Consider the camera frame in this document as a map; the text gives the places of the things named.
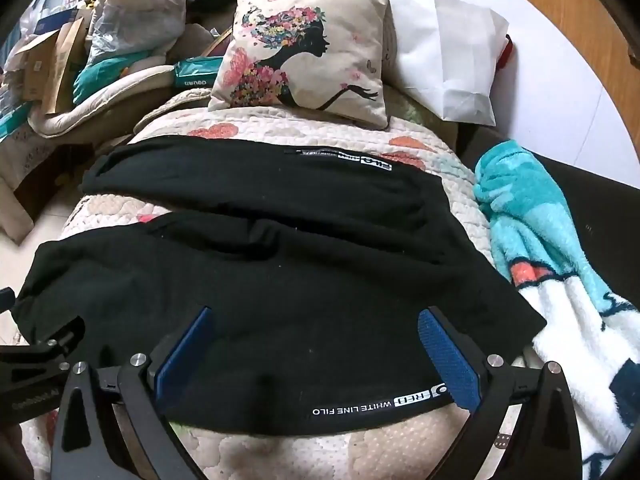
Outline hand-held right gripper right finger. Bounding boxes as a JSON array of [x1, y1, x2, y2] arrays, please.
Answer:
[[416, 305, 584, 480]]

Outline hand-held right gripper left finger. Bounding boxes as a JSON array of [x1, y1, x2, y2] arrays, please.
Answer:
[[50, 305, 217, 480]]

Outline black pants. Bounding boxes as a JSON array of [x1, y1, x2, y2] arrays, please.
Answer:
[[12, 137, 549, 437]]

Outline brown cardboard box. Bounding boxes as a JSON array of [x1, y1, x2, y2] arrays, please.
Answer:
[[0, 142, 97, 247]]

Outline turquoise white fleece blanket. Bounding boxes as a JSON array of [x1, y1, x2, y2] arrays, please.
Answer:
[[472, 139, 640, 480]]

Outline beige padded chair cushion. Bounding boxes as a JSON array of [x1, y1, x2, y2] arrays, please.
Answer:
[[29, 62, 177, 139]]

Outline open cardboard box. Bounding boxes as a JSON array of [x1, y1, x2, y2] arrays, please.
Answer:
[[9, 35, 57, 103]]

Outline teal cloth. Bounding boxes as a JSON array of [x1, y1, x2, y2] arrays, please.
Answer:
[[74, 56, 132, 107]]

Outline brown paper bag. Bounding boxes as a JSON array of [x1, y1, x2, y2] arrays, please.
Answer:
[[41, 16, 89, 114]]

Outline heart-patterned quilted blanket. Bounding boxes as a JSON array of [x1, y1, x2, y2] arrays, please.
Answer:
[[20, 87, 532, 480]]

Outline teal tissue packet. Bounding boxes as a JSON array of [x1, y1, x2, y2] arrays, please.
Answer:
[[170, 57, 227, 92]]

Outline blue box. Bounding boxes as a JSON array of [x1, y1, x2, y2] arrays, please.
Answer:
[[34, 7, 84, 37]]

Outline floral silhouette printed pillow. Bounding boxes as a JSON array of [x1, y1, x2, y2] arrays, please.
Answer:
[[207, 0, 392, 130]]

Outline white paper bag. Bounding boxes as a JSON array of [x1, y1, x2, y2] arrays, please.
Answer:
[[387, 0, 511, 127]]

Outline clear plastic bag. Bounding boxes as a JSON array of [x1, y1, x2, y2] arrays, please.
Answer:
[[75, 0, 187, 107]]

